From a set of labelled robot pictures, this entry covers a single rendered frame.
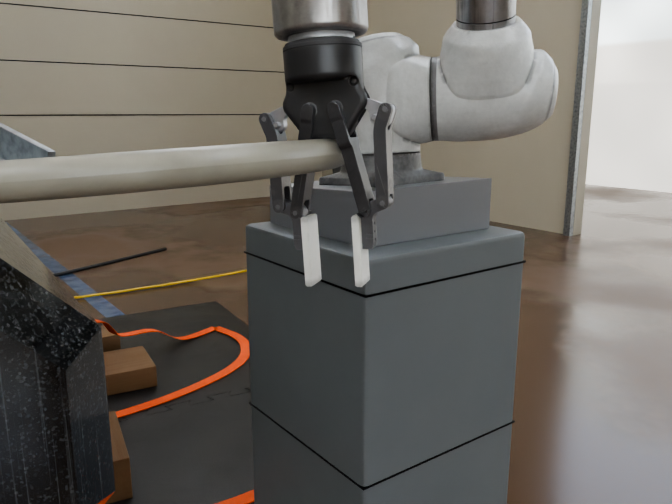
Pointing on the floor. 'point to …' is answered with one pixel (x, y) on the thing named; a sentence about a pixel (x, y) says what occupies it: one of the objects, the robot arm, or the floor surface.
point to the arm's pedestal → (383, 369)
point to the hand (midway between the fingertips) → (336, 252)
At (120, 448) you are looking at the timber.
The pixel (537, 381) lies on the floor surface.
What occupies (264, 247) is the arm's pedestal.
